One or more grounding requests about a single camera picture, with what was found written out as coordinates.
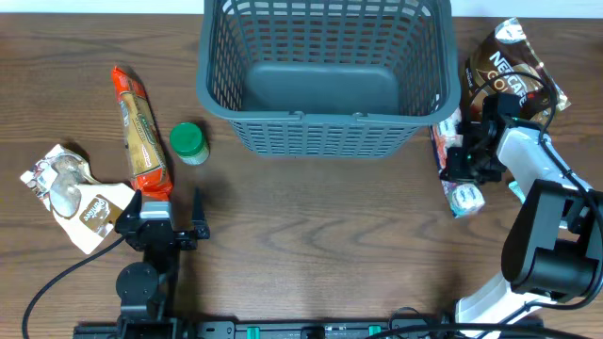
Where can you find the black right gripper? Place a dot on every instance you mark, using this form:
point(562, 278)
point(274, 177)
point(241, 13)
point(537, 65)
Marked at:
point(458, 164)

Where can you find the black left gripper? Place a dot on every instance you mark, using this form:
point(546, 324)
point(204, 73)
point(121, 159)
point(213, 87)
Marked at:
point(160, 234)

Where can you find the tissue multipack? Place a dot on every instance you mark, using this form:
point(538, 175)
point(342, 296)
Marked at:
point(463, 199)

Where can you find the brown Nescafe Gold coffee bag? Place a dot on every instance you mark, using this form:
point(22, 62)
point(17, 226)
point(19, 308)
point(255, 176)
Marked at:
point(506, 62)

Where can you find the small teal tissue packet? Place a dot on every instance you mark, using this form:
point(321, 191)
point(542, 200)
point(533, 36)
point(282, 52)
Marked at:
point(517, 191)

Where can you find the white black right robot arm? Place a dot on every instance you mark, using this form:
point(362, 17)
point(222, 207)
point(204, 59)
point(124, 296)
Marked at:
point(552, 256)

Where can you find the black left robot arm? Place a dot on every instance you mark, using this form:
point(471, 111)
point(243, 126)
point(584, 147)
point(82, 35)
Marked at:
point(147, 288)

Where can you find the orange spaghetti packet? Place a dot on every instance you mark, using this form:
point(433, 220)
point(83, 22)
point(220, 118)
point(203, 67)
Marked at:
point(149, 172)

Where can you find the green lid jar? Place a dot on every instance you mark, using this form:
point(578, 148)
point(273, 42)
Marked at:
point(189, 143)

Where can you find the white brown snack pouch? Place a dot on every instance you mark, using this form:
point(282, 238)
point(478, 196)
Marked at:
point(85, 208)

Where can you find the grey plastic basket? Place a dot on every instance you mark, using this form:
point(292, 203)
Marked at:
point(339, 78)

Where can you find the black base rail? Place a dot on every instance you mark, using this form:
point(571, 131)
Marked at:
point(231, 330)

